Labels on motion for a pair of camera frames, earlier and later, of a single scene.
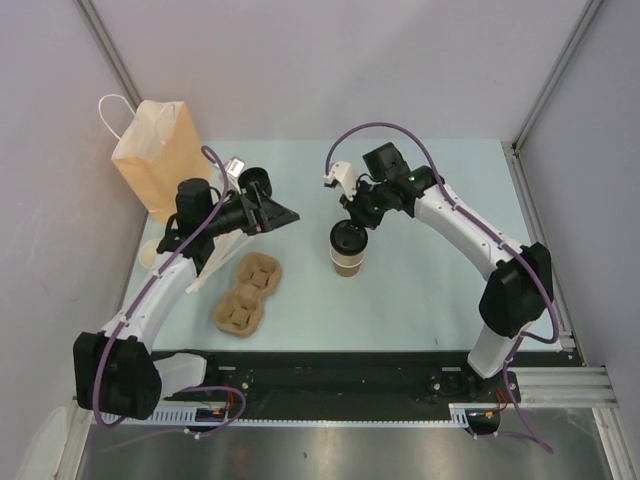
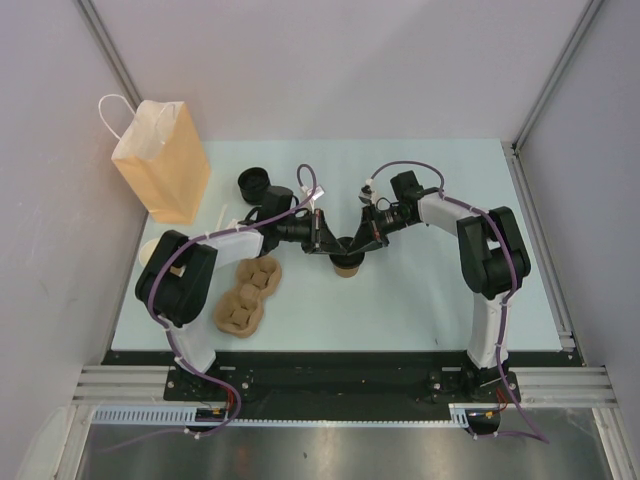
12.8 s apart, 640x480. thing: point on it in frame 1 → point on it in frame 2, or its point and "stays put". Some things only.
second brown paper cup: (148, 253) stays put
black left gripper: (265, 215) → (321, 240)
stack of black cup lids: (262, 179) stays put
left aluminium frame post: (109, 50) stays put
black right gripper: (358, 217) → (371, 230)
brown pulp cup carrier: (239, 311) stays put
